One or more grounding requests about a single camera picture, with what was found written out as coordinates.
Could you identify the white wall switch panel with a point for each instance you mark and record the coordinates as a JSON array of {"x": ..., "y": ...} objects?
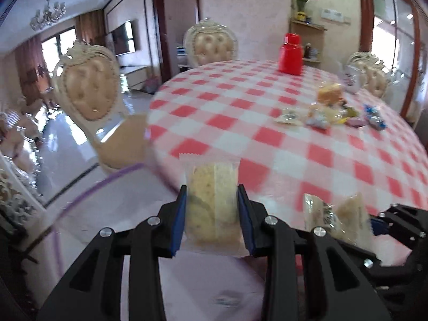
[{"x": 332, "y": 15}]

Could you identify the yellow snack packet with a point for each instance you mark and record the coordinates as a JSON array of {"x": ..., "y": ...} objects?
[{"x": 337, "y": 114}]

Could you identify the cream tufted dining chair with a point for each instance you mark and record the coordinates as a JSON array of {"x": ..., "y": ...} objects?
[
  {"x": 373, "y": 73},
  {"x": 90, "y": 93},
  {"x": 210, "y": 46}
]

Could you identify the green-yellow snack packet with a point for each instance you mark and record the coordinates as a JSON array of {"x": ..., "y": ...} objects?
[{"x": 351, "y": 111}]

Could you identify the yellow bread packet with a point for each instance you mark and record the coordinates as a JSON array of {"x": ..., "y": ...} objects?
[{"x": 331, "y": 94}]

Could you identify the wooden wall shelf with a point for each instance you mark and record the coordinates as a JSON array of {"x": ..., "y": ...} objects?
[{"x": 309, "y": 40}]

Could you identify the red plastic jar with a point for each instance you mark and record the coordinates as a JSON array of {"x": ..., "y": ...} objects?
[{"x": 291, "y": 55}]

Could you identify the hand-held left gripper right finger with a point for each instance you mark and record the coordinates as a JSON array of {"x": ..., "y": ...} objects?
[{"x": 245, "y": 222}]

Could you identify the pink snack packet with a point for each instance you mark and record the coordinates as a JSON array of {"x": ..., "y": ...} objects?
[{"x": 356, "y": 121}]

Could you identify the brown curtain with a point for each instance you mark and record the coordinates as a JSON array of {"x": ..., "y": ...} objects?
[{"x": 28, "y": 63}]

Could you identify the red checked tablecloth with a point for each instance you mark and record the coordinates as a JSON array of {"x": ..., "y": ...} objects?
[{"x": 267, "y": 147}]

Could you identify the crystal chandelier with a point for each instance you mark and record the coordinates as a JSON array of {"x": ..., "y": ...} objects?
[{"x": 47, "y": 15}]

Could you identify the wall television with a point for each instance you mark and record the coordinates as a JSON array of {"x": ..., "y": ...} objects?
[{"x": 123, "y": 38}]

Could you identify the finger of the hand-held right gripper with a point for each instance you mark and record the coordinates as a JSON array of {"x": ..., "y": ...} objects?
[
  {"x": 394, "y": 271},
  {"x": 376, "y": 225}
]

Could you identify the clear-wrapped cream cake packet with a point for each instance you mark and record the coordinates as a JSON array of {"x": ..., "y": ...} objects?
[
  {"x": 212, "y": 204},
  {"x": 337, "y": 219}
]

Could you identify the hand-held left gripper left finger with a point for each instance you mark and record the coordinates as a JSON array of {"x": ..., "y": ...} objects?
[{"x": 179, "y": 222}]

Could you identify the small silver snack packet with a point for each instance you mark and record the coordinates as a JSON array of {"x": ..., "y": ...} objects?
[{"x": 317, "y": 119}]

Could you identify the white television cabinet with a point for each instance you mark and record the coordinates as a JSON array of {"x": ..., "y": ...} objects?
[{"x": 133, "y": 75}]

